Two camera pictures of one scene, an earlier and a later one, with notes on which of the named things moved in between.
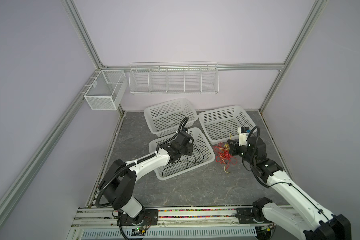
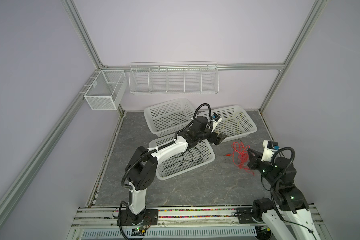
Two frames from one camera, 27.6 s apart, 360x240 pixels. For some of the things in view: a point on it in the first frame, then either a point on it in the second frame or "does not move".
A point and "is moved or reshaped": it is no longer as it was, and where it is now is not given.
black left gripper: [190, 149] to [219, 139]
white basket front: [202, 154] does not move
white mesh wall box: [106, 90] does not move
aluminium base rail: [89, 217] does not move
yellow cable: [228, 148] to [226, 124]
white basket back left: [165, 119] does not move
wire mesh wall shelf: [203, 79] does not move
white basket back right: [221, 124] does not move
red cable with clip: [223, 156] is moved or reshaped
